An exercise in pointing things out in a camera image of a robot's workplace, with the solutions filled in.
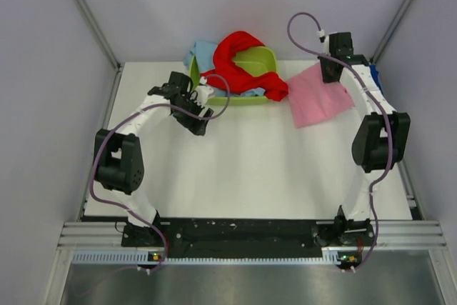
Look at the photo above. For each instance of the folded blue printed t shirt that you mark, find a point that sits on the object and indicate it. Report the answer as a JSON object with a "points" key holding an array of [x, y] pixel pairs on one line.
{"points": [[375, 74]]}

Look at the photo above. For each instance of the red t shirt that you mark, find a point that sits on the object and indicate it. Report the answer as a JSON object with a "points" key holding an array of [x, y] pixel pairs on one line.
{"points": [[227, 76]]}

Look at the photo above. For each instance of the light blue t shirt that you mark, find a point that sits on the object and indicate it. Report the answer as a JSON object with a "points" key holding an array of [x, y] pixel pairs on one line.
{"points": [[203, 52]]}

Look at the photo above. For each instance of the right aluminium corner post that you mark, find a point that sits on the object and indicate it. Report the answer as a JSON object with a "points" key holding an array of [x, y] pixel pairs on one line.
{"points": [[392, 28]]}

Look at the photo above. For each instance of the aluminium corner post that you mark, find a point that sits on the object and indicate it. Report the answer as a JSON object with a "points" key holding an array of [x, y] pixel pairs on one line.
{"points": [[392, 28], [93, 25]]}

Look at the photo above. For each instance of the green plastic basin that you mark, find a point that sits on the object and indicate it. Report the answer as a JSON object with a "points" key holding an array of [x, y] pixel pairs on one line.
{"points": [[256, 61]]}

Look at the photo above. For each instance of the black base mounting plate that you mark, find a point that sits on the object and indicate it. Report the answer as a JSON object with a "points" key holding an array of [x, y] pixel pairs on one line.
{"points": [[248, 238]]}

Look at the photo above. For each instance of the aluminium frame rail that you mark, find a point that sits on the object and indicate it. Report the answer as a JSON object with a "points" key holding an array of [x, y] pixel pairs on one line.
{"points": [[392, 235]]}

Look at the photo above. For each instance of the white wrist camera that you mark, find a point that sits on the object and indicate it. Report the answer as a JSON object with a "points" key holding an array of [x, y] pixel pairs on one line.
{"points": [[324, 39], [204, 91]]}

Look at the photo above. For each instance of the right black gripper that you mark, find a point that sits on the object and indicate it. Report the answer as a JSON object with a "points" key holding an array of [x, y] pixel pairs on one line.
{"points": [[325, 78]]}

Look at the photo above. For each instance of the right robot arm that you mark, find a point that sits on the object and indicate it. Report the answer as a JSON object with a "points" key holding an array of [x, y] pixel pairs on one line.
{"points": [[380, 141]]}

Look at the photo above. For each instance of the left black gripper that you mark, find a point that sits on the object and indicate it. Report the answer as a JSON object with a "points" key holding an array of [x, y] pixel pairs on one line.
{"points": [[194, 125]]}

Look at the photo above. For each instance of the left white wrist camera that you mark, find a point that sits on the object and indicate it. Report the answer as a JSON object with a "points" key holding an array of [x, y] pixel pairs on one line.
{"points": [[204, 91]]}

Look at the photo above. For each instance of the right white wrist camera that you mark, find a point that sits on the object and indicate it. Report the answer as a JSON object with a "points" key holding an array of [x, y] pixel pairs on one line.
{"points": [[324, 39]]}

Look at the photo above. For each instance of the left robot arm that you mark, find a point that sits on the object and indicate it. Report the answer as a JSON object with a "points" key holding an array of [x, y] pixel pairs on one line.
{"points": [[119, 164]]}

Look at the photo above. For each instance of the pink t shirt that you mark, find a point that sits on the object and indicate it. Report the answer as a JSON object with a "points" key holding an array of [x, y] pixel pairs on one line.
{"points": [[312, 101]]}

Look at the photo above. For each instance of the left aluminium corner post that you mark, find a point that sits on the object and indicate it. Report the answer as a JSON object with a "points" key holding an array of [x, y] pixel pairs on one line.
{"points": [[93, 25]]}

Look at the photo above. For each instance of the grey slotted cable duct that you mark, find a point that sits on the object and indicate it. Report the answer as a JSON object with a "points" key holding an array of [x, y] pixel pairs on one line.
{"points": [[152, 258]]}

